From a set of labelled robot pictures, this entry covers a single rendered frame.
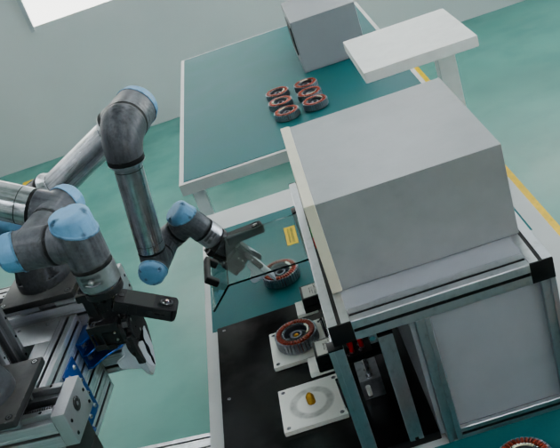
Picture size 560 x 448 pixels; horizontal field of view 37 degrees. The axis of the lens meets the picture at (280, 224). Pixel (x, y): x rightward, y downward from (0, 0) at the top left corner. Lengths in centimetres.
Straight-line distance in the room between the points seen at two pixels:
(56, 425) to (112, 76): 481
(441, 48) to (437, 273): 104
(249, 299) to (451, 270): 95
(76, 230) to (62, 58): 514
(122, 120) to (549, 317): 110
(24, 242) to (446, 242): 80
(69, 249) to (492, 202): 80
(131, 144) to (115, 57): 441
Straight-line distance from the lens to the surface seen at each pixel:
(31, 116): 672
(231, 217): 297
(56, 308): 238
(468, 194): 165
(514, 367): 177
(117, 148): 210
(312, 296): 206
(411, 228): 165
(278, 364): 212
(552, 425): 183
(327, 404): 195
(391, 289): 165
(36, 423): 198
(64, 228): 144
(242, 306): 245
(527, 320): 171
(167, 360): 375
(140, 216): 218
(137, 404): 359
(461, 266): 166
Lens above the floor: 203
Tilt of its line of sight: 27 degrees down
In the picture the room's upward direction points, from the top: 20 degrees counter-clockwise
